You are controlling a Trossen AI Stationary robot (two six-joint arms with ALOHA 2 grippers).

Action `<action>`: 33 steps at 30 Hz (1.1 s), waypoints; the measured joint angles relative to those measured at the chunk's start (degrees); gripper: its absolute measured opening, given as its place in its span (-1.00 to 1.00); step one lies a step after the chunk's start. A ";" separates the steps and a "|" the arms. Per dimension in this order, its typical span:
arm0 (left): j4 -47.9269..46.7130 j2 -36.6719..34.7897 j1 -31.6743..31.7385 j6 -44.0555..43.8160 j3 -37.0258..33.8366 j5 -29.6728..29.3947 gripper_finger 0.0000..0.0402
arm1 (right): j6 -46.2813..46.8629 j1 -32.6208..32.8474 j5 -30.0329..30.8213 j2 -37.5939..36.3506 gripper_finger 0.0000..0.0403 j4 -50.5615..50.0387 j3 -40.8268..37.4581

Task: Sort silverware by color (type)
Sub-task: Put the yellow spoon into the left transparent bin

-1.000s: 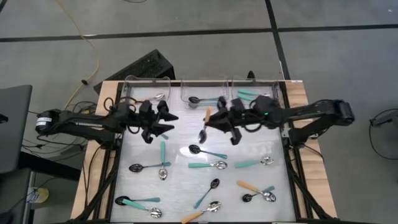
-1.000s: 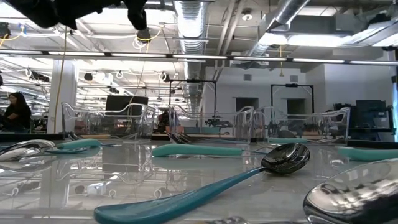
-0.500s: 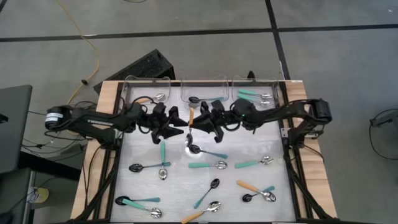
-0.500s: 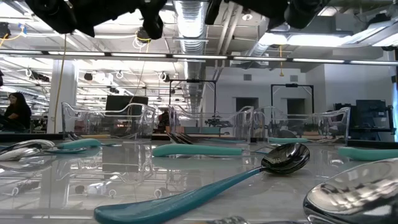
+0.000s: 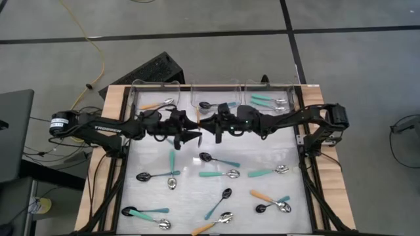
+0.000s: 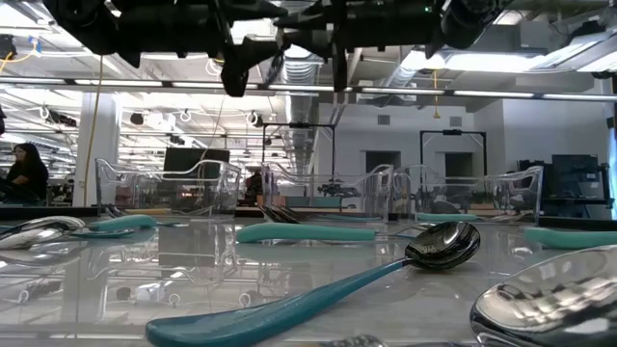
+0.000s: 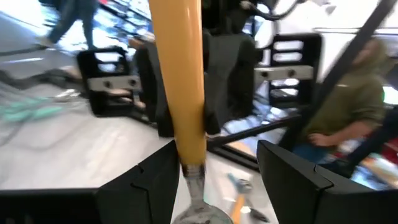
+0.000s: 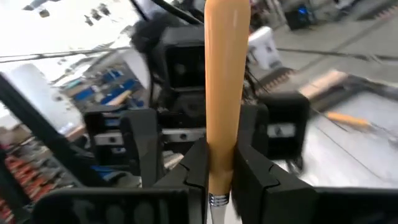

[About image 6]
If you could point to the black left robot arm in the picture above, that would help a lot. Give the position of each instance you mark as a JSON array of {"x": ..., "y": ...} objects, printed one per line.
[{"x": 159, "y": 24}]

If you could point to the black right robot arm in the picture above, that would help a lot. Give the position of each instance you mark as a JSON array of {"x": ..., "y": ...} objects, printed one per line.
[{"x": 472, "y": 21}]

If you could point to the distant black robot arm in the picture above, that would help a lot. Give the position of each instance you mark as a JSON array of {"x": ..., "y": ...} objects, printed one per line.
[{"x": 335, "y": 189}]

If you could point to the long ceiling light strip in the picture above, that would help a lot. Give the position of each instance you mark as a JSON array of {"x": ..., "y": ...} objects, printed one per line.
[{"x": 212, "y": 85}]

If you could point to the black computer monitor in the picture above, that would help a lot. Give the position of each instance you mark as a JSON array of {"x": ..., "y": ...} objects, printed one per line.
[{"x": 193, "y": 159}]

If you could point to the bright ceiling light panel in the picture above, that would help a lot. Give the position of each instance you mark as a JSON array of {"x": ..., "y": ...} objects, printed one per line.
[{"x": 482, "y": 61}]

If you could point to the person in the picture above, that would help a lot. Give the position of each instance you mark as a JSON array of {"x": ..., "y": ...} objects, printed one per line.
[
  {"x": 26, "y": 173},
  {"x": 254, "y": 185}
]

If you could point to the white building column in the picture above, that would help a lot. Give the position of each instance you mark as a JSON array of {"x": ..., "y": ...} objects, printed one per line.
[{"x": 108, "y": 144}]

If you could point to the clear plastic bin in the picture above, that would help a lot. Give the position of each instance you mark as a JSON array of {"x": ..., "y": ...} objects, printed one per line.
[
  {"x": 111, "y": 183},
  {"x": 525, "y": 193},
  {"x": 371, "y": 188}
]

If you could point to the black workstation with monitors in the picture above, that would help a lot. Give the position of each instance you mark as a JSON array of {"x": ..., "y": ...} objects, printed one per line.
[{"x": 573, "y": 178}]

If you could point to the silver ventilation duct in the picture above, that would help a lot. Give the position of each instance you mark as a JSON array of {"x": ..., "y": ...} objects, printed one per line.
[{"x": 301, "y": 111}]

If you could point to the black gantry frame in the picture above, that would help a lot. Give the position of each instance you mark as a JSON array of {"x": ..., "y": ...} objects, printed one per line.
[
  {"x": 453, "y": 131},
  {"x": 299, "y": 125}
]

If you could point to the grey wall vent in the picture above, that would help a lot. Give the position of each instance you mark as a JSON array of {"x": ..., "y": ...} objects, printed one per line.
[
  {"x": 455, "y": 121},
  {"x": 383, "y": 120}
]

